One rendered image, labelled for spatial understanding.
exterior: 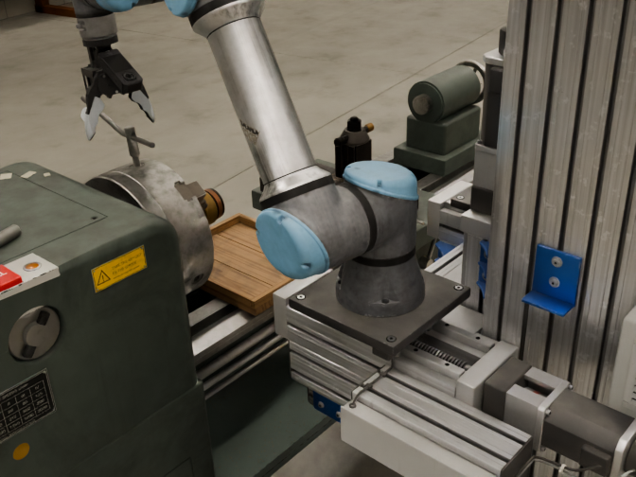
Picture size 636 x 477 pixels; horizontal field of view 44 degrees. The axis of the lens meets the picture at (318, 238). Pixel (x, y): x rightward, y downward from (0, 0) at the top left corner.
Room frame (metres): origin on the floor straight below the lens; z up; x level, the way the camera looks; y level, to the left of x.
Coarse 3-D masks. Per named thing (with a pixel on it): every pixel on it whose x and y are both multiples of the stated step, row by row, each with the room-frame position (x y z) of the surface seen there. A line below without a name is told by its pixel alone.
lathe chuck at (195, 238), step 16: (144, 160) 1.58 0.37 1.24; (144, 176) 1.50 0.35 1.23; (160, 176) 1.51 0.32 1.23; (176, 176) 1.52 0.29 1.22; (160, 192) 1.47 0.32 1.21; (176, 192) 1.48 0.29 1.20; (176, 208) 1.45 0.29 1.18; (192, 208) 1.47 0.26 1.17; (176, 224) 1.43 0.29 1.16; (192, 224) 1.45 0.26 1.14; (208, 224) 1.47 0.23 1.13; (192, 240) 1.43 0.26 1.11; (208, 240) 1.46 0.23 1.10; (192, 256) 1.43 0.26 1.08; (208, 256) 1.46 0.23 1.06; (192, 272) 1.43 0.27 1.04; (208, 272) 1.47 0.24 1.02; (192, 288) 1.46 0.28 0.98
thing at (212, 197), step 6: (210, 192) 1.66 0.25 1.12; (216, 192) 1.67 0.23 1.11; (204, 198) 1.63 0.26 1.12; (210, 198) 1.64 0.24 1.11; (216, 198) 1.65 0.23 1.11; (210, 204) 1.63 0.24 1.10; (216, 204) 1.64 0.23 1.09; (222, 204) 1.65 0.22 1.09; (204, 210) 1.61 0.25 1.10; (210, 210) 1.62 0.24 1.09; (216, 210) 1.63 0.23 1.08; (222, 210) 1.65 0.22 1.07; (210, 216) 1.62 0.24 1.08; (216, 216) 1.63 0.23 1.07; (210, 222) 1.63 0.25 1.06
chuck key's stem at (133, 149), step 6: (132, 126) 1.56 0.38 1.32; (126, 132) 1.55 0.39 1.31; (132, 132) 1.55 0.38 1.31; (126, 138) 1.55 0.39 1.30; (132, 144) 1.54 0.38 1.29; (132, 150) 1.54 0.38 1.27; (138, 150) 1.55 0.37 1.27; (132, 156) 1.54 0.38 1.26; (138, 156) 1.55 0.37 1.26; (138, 162) 1.55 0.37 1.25
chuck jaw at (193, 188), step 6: (174, 186) 1.50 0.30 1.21; (180, 186) 1.51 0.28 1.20; (186, 186) 1.51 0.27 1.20; (192, 186) 1.54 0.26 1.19; (198, 186) 1.54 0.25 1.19; (180, 192) 1.49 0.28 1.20; (186, 192) 1.50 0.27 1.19; (192, 192) 1.52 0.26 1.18; (198, 192) 1.53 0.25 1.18; (204, 192) 1.54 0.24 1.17; (186, 198) 1.49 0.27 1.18; (198, 198) 1.52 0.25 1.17; (204, 204) 1.60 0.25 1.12
